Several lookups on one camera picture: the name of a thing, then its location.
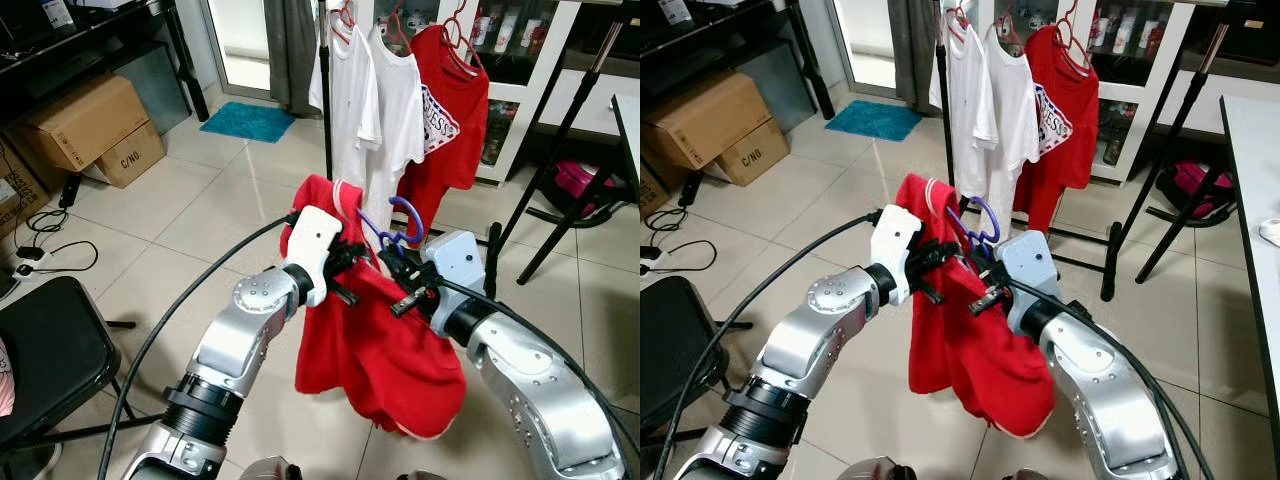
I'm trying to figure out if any grey panel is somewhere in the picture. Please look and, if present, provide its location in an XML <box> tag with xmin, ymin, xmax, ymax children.
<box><xmin>112</xmin><ymin>42</ymin><xmax>193</xmax><ymax>136</ymax></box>
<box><xmin>752</xmin><ymin>42</ymin><xmax>819</xmax><ymax>133</ymax></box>

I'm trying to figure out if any red printed t-shirt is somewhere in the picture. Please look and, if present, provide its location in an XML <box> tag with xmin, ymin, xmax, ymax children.
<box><xmin>396</xmin><ymin>24</ymin><xmax>492</xmax><ymax>237</ymax></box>
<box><xmin>1012</xmin><ymin>24</ymin><xmax>1102</xmax><ymax>237</ymax></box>

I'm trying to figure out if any white glass door frame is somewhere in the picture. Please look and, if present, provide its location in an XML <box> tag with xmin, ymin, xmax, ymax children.
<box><xmin>200</xmin><ymin>0</ymin><xmax>276</xmax><ymax>101</ymax></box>
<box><xmin>826</xmin><ymin>0</ymin><xmax>898</xmax><ymax>99</ymax></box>

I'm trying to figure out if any black floor cable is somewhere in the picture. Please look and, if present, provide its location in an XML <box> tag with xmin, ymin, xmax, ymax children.
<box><xmin>18</xmin><ymin>205</ymin><xmax>101</xmax><ymax>277</ymax></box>
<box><xmin>645</xmin><ymin>205</ymin><xmax>726</xmax><ymax>276</ymax></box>

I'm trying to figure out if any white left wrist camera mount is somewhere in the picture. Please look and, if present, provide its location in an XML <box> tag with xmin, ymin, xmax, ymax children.
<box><xmin>288</xmin><ymin>206</ymin><xmax>345</xmax><ymax>308</ymax></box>
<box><xmin>868</xmin><ymin>204</ymin><xmax>924</xmax><ymax>307</ymax></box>

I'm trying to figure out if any black clothes rack chrome bar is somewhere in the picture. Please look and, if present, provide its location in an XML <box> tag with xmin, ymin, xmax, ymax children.
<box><xmin>318</xmin><ymin>0</ymin><xmax>641</xmax><ymax>301</ymax></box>
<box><xmin>938</xmin><ymin>0</ymin><xmax>1246</xmax><ymax>303</ymax></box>

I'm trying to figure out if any plain red shirt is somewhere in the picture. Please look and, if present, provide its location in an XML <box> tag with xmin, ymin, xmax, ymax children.
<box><xmin>279</xmin><ymin>174</ymin><xmax>469</xmax><ymax>442</ymax></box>
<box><xmin>893</xmin><ymin>172</ymin><xmax>1057</xmax><ymax>440</ymax></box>

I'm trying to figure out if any purple wire hanger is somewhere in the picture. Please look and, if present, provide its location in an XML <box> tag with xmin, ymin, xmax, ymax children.
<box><xmin>356</xmin><ymin>195</ymin><xmax>427</xmax><ymax>257</ymax></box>
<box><xmin>944</xmin><ymin>195</ymin><xmax>1003</xmax><ymax>251</ymax></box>

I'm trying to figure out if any black folding chair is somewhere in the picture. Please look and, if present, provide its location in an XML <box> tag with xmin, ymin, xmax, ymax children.
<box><xmin>640</xmin><ymin>276</ymin><xmax>733</xmax><ymax>446</ymax></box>
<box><xmin>0</xmin><ymin>276</ymin><xmax>138</xmax><ymax>471</ymax></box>

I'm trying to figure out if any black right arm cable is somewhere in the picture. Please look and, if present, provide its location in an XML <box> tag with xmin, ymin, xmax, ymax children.
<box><xmin>438</xmin><ymin>277</ymin><xmax>641</xmax><ymax>463</ymax></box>
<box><xmin>1008</xmin><ymin>279</ymin><xmax>1217</xmax><ymax>480</ymax></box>

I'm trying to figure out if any printed brown cardboard box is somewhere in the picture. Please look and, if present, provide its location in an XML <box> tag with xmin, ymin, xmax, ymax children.
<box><xmin>0</xmin><ymin>135</ymin><xmax>51</xmax><ymax>239</ymax></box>
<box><xmin>640</xmin><ymin>160</ymin><xmax>673</xmax><ymax>217</ymax></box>

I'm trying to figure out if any large brown cardboard box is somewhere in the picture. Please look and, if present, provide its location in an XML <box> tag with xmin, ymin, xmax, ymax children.
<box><xmin>645</xmin><ymin>70</ymin><xmax>774</xmax><ymax>169</ymax></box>
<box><xmin>18</xmin><ymin>72</ymin><xmax>152</xmax><ymax>171</ymax></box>

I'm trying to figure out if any white glass door cabinet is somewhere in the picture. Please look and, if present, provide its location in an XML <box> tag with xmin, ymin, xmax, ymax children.
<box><xmin>975</xmin><ymin>0</ymin><xmax>1198</xmax><ymax>187</ymax></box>
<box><xmin>345</xmin><ymin>0</ymin><xmax>583</xmax><ymax>187</ymax></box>

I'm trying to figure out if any black desk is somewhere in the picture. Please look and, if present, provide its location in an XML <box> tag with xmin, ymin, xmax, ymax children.
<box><xmin>640</xmin><ymin>0</ymin><xmax>837</xmax><ymax>121</ymax></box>
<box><xmin>0</xmin><ymin>0</ymin><xmax>211</xmax><ymax>126</ymax></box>

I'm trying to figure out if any blue floor mat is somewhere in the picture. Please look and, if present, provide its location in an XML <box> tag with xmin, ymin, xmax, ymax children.
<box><xmin>825</xmin><ymin>100</ymin><xmax>923</xmax><ymax>142</ymax></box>
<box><xmin>199</xmin><ymin>101</ymin><xmax>297</xmax><ymax>144</ymax></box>

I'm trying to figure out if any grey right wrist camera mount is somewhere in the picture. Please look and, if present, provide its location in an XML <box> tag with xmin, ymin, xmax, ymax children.
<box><xmin>420</xmin><ymin>230</ymin><xmax>489</xmax><ymax>309</ymax></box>
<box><xmin>998</xmin><ymin>231</ymin><xmax>1067</xmax><ymax>338</ymax></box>

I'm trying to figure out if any pink and black bag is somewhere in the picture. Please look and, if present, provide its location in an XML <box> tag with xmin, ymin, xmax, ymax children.
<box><xmin>545</xmin><ymin>160</ymin><xmax>629</xmax><ymax>231</ymax></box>
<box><xmin>1155</xmin><ymin>160</ymin><xmax>1238</xmax><ymax>231</ymax></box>

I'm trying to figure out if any small brown cardboard box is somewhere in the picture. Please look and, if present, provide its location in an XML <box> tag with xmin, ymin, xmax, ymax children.
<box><xmin>715</xmin><ymin>117</ymin><xmax>791</xmax><ymax>187</ymax></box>
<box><xmin>92</xmin><ymin>120</ymin><xmax>167</xmax><ymax>189</ymax></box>

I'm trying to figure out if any robot left leg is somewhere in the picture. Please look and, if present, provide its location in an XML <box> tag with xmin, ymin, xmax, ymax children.
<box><xmin>835</xmin><ymin>456</ymin><xmax>909</xmax><ymax>480</ymax></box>
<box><xmin>238</xmin><ymin>455</ymin><xmax>304</xmax><ymax>480</ymax></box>

